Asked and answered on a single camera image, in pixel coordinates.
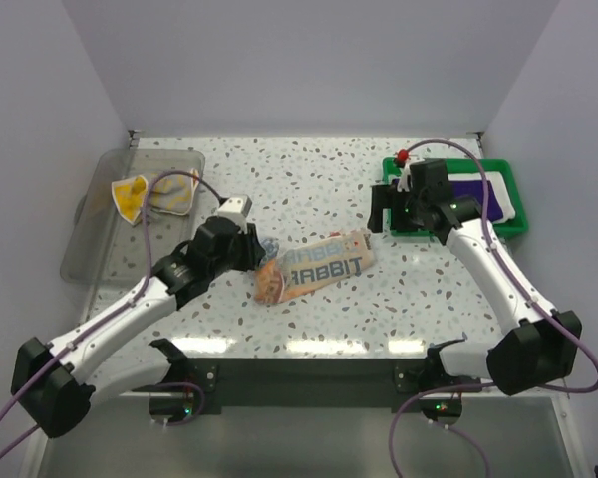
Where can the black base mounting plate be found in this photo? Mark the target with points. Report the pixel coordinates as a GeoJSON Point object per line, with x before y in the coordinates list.
{"type": "Point", "coordinates": [309, 382]}

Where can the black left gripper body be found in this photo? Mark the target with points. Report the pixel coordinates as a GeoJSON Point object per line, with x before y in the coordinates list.
{"type": "Point", "coordinates": [221, 264]}

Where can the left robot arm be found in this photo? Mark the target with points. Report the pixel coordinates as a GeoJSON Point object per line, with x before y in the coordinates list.
{"type": "Point", "coordinates": [55, 382]}

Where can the clear grey plastic bin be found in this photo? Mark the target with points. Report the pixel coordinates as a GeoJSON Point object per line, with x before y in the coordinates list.
{"type": "Point", "coordinates": [105, 248]}

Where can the yellow grey patterned towel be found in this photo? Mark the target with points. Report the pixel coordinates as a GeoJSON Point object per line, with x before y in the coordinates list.
{"type": "Point", "coordinates": [171, 195]}

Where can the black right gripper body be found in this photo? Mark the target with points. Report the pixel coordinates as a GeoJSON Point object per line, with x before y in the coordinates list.
{"type": "Point", "coordinates": [411, 209]}

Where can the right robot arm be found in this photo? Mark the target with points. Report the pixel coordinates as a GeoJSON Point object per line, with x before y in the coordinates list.
{"type": "Point", "coordinates": [539, 341]}

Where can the colourful patterned towel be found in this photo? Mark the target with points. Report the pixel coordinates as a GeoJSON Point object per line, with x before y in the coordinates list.
{"type": "Point", "coordinates": [286, 274]}

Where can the green plastic tray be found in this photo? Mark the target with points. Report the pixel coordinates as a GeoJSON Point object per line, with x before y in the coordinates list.
{"type": "Point", "coordinates": [455, 165]}

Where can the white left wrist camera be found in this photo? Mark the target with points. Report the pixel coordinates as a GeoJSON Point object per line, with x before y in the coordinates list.
{"type": "Point", "coordinates": [236, 209]}

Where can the white towel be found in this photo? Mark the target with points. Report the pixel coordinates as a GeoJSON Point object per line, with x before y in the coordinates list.
{"type": "Point", "coordinates": [504, 210]}

